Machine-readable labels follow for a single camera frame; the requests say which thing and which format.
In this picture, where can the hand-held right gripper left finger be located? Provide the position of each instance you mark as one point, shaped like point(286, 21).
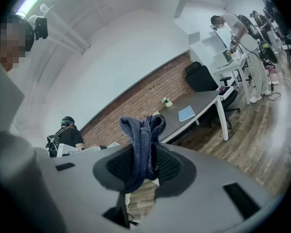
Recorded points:
point(82, 183)

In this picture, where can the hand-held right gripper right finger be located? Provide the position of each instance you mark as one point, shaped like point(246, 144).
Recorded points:
point(208, 178)

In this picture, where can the light blue book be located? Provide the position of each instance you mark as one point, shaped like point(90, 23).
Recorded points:
point(186, 113)

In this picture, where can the dark blue cloth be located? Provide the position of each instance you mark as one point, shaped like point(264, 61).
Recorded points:
point(140, 139)

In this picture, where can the white printed book box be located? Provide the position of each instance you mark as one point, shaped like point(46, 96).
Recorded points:
point(156, 113)

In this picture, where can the flower plant in white pot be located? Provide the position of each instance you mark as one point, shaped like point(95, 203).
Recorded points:
point(168, 103)

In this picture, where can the white box with purple print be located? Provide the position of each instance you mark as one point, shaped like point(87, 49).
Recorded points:
point(226, 92)

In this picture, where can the person's white shirt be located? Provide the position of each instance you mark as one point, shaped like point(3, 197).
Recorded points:
point(4, 130)

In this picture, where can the black office chair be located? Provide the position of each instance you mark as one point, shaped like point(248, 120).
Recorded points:
point(201, 79)

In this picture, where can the white desk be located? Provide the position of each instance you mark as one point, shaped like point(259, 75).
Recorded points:
point(232, 65)

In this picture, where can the person's head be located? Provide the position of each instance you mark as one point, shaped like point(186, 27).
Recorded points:
point(12, 47)

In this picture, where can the black head-mounted camera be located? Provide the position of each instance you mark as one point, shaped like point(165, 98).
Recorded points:
point(41, 28)

